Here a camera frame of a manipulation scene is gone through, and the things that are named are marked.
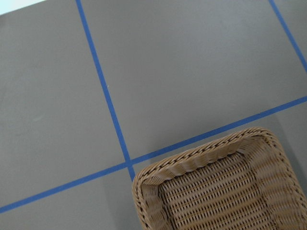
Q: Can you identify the brown wicker basket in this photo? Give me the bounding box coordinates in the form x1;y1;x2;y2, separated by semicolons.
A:
132;127;307;230

